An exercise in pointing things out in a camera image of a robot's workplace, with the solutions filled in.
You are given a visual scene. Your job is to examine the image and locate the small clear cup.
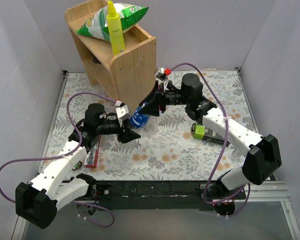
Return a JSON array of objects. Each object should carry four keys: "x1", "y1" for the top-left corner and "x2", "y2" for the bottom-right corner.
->
[{"x1": 231, "y1": 148, "x2": 242, "y2": 158}]

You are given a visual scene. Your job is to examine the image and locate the blue label water bottle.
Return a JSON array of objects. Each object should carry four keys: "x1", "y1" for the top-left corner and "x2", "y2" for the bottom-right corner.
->
[{"x1": 129, "y1": 102, "x2": 151, "y2": 129}]

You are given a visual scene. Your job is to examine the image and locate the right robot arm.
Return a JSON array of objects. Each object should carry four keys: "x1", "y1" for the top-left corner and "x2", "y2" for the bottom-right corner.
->
[{"x1": 139, "y1": 73, "x2": 282, "y2": 199}]

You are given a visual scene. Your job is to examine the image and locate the green chip bag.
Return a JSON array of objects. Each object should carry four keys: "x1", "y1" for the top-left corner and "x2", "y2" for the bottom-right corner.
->
[{"x1": 76, "y1": 2, "x2": 149, "y2": 42}]

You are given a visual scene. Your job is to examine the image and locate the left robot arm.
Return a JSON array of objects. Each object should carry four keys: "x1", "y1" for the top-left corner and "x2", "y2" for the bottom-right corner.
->
[{"x1": 15, "y1": 101, "x2": 141, "y2": 229}]

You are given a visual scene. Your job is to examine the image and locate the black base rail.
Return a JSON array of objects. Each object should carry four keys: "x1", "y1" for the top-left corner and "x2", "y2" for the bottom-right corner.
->
[{"x1": 26, "y1": 178, "x2": 248, "y2": 213}]

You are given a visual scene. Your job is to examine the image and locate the clear plastic bottle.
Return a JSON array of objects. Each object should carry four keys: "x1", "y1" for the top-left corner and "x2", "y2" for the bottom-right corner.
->
[{"x1": 146, "y1": 116, "x2": 158, "y2": 132}]

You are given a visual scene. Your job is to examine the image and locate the red white snack packet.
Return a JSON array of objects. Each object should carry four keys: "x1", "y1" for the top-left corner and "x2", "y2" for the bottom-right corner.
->
[{"x1": 83, "y1": 136, "x2": 101, "y2": 168}]

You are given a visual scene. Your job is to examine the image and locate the yellow squeeze bottle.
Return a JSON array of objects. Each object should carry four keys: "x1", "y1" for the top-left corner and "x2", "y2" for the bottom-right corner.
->
[{"x1": 106, "y1": 0, "x2": 126, "y2": 56}]

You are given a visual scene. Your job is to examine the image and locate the green black product box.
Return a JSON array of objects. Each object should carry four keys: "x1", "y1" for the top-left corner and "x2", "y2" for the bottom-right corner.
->
[{"x1": 191, "y1": 123, "x2": 224, "y2": 145}]

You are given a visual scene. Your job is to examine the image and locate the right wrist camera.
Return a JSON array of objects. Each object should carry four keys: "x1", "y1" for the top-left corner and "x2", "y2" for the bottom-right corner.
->
[{"x1": 155, "y1": 67, "x2": 171, "y2": 82}]

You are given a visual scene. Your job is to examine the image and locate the purple candy packet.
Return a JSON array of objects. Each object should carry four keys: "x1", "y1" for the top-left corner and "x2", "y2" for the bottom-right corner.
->
[{"x1": 72, "y1": 161, "x2": 82, "y2": 171}]

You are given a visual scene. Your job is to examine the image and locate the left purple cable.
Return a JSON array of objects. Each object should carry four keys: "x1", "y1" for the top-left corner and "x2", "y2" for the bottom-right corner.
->
[{"x1": 0, "y1": 92, "x2": 122, "y2": 228}]

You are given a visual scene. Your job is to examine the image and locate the wooden shelf unit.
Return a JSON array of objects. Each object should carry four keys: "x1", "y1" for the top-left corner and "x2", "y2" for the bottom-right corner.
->
[{"x1": 64, "y1": 0, "x2": 157, "y2": 111}]

